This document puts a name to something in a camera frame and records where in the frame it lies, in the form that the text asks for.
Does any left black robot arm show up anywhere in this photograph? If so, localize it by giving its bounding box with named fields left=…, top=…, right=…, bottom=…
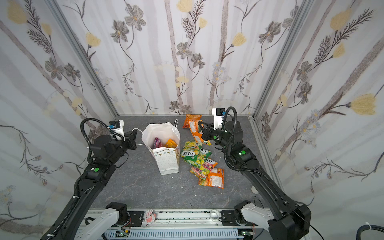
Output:
left=41, top=118, right=138, bottom=240

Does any white vented cable tray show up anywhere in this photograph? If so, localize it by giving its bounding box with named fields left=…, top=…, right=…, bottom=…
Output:
left=105, top=229, right=244, bottom=240

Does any pink Fox's candy bag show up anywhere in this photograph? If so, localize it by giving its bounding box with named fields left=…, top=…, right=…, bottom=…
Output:
left=190, top=158, right=218, bottom=180

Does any yellow mango candy bag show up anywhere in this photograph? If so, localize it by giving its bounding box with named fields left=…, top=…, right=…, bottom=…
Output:
left=164, top=139, right=178, bottom=149

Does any black cable far right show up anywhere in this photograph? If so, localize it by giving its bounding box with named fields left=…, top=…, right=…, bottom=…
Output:
left=355, top=222, right=384, bottom=240

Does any green Fox's candy bag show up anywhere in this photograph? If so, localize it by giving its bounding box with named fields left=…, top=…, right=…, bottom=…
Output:
left=180, top=141, right=212, bottom=168

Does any orange chip bag by wall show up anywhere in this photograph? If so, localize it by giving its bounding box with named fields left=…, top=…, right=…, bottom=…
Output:
left=183, top=114, right=202, bottom=129

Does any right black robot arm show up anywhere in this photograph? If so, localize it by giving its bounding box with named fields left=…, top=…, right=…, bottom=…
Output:
left=198, top=107, right=314, bottom=240

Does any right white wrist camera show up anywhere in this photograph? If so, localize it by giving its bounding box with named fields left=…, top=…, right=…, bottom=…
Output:
left=212, top=108, right=226, bottom=130

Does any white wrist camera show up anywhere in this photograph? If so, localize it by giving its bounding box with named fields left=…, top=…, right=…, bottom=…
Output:
left=109, top=120, right=125, bottom=141
left=212, top=108, right=226, bottom=130

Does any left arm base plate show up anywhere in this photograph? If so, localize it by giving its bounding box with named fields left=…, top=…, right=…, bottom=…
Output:
left=116, top=211, right=145, bottom=228

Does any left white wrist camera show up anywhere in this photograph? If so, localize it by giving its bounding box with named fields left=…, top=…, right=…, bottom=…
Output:
left=109, top=120, right=125, bottom=141

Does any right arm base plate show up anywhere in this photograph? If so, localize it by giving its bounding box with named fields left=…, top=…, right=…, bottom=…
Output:
left=219, top=210, right=253, bottom=227

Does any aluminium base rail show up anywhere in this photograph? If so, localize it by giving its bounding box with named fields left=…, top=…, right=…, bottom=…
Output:
left=76, top=208, right=304, bottom=230

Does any pink cartoon sticker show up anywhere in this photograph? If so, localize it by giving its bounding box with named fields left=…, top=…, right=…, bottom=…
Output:
left=144, top=210, right=156, bottom=225

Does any orange snack bag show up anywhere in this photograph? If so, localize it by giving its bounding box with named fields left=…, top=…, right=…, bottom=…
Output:
left=199, top=168, right=225, bottom=189
left=189, top=120, right=212, bottom=146

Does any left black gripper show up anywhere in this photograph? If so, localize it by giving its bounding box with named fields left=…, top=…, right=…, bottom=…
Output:
left=107, top=128, right=138, bottom=166

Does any white paper bag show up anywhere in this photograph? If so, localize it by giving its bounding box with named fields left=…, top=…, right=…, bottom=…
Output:
left=136, top=120, right=181, bottom=176

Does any purple candy bag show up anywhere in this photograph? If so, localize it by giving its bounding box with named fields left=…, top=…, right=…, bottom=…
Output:
left=153, top=137, right=163, bottom=149

